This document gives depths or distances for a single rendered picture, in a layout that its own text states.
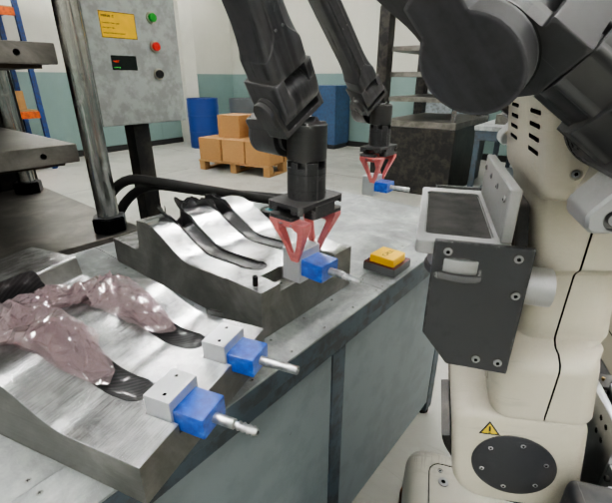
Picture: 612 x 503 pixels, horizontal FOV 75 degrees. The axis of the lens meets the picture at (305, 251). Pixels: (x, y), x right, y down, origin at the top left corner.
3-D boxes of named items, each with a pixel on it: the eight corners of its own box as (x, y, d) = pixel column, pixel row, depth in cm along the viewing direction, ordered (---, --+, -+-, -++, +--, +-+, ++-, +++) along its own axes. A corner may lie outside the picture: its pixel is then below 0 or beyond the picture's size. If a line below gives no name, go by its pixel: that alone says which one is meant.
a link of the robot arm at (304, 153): (307, 119, 51) (336, 116, 55) (272, 114, 56) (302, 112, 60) (306, 172, 54) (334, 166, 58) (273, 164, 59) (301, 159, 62)
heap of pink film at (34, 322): (187, 320, 62) (181, 276, 59) (91, 398, 47) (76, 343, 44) (68, 289, 71) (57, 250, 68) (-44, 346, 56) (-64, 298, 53)
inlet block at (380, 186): (411, 198, 111) (413, 178, 109) (404, 202, 107) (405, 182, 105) (369, 191, 118) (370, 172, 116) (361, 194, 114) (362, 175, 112)
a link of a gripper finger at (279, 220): (269, 259, 62) (267, 202, 58) (298, 246, 67) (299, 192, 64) (303, 272, 58) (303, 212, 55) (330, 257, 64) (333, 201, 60)
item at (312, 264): (367, 291, 61) (370, 259, 59) (349, 304, 58) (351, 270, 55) (303, 266, 69) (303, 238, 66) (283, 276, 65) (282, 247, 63)
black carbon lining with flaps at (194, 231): (309, 255, 83) (309, 212, 79) (253, 284, 71) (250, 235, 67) (205, 221, 103) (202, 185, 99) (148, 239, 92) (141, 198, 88)
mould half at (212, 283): (349, 283, 86) (352, 225, 81) (263, 339, 68) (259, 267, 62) (205, 232, 115) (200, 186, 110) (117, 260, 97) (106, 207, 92)
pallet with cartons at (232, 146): (299, 167, 595) (299, 114, 566) (269, 178, 529) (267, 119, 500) (234, 160, 647) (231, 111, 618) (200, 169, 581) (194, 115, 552)
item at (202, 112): (228, 146, 782) (225, 98, 747) (205, 150, 738) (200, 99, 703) (208, 143, 814) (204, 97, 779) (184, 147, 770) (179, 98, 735)
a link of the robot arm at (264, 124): (265, 105, 47) (308, 63, 50) (211, 100, 55) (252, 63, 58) (303, 180, 56) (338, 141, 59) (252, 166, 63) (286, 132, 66)
